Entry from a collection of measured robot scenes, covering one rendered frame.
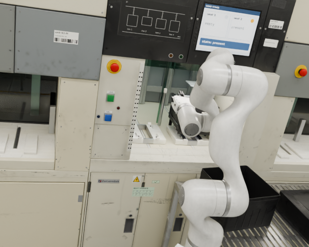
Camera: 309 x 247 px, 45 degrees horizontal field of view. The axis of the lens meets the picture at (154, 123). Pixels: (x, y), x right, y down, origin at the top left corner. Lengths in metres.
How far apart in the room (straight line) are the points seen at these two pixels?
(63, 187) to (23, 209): 0.23
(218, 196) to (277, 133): 1.02
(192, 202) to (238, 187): 0.16
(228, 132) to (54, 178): 1.04
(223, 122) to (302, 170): 1.29
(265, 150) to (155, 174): 0.64
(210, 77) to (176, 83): 1.67
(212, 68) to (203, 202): 0.42
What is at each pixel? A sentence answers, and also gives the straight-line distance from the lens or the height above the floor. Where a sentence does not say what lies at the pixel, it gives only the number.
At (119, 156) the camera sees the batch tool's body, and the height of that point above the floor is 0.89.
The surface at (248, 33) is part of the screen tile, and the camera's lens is 1.88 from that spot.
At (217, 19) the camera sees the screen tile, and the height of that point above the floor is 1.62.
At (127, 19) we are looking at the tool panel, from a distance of 1.68.
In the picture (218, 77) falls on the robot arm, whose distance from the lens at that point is 1.14.
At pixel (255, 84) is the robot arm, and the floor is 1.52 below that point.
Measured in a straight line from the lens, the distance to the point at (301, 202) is 2.00.
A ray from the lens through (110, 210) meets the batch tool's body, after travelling 2.08.
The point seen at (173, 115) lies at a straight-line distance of 2.23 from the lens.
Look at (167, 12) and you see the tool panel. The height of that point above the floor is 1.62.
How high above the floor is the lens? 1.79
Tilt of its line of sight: 22 degrees down
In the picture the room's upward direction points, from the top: 10 degrees clockwise
